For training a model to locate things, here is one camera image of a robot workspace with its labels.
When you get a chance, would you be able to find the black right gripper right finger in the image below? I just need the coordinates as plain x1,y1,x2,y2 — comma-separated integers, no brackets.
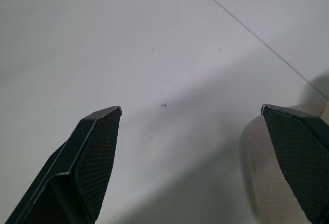
261,104,329,224

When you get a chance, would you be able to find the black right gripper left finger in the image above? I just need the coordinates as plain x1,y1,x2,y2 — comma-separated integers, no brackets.
4,105,122,224

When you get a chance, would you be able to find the beige cloth item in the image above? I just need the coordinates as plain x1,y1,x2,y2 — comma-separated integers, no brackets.
238,104,325,224

